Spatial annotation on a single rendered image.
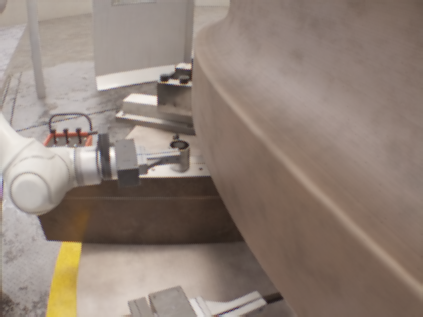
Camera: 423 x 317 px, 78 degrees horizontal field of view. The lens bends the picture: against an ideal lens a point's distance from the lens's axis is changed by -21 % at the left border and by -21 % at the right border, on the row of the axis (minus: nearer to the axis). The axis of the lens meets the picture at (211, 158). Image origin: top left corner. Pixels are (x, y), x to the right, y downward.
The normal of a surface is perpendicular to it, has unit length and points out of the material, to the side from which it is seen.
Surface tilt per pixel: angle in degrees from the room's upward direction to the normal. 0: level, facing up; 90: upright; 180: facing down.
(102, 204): 90
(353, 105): 72
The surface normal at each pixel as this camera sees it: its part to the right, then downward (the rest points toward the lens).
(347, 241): -0.90, 0.19
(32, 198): 0.37, 0.24
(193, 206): 0.12, 0.55
